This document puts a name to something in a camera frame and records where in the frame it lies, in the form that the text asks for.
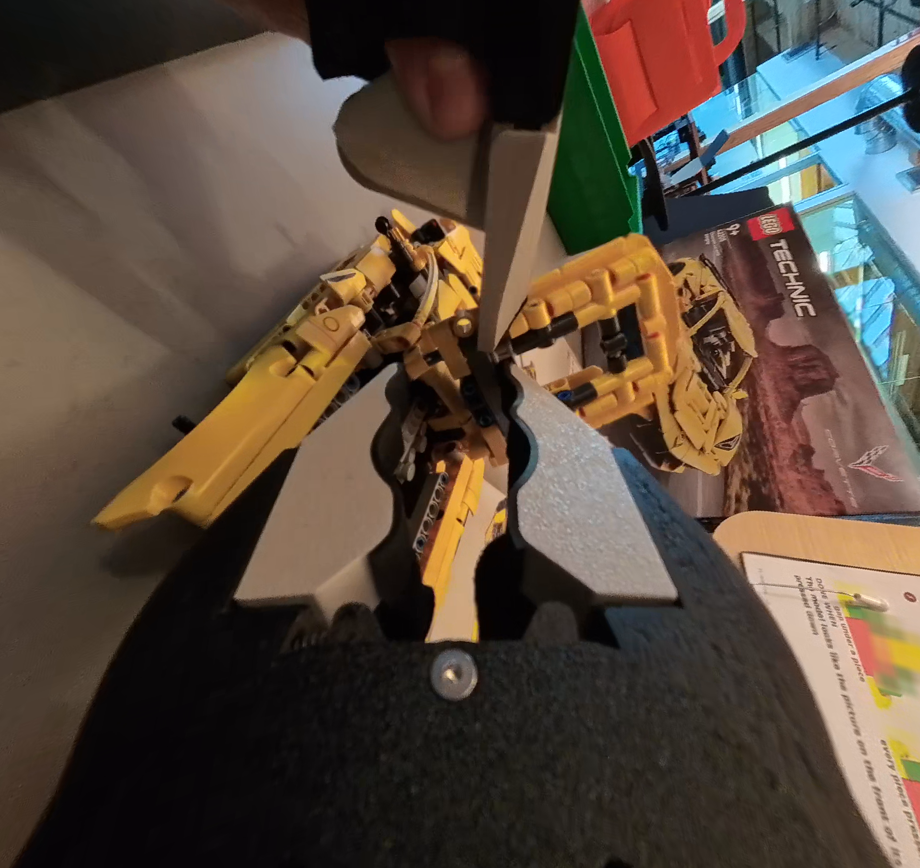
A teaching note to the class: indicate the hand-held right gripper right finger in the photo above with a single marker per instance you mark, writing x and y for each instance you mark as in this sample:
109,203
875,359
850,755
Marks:
589,516

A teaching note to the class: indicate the person's left hand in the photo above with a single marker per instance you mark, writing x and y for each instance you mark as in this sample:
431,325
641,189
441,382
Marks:
438,92

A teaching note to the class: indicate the green board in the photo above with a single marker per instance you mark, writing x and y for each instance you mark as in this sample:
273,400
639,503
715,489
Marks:
589,164

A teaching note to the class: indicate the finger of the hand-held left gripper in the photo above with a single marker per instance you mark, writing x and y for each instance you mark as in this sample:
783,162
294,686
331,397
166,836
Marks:
517,221

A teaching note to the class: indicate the grey desk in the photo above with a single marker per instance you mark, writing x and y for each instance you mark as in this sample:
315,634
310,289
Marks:
144,200

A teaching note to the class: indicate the printed instruction sheet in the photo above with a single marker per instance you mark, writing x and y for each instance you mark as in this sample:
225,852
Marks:
812,638

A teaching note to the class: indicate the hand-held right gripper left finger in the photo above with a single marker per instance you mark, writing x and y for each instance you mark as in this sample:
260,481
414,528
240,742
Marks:
323,516

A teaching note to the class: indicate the wooden document stand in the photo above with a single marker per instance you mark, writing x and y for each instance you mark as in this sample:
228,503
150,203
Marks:
790,534

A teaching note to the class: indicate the yellow brick model car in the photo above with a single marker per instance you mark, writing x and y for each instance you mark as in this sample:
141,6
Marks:
237,422

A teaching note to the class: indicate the red plastic container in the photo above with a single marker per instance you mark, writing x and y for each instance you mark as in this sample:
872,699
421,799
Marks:
661,42

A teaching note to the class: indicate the yellow brick roof frame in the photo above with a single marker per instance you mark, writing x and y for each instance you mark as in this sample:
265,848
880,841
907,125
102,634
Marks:
632,271

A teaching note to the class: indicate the brick set box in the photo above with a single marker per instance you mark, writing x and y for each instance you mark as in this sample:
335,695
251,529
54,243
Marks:
790,394

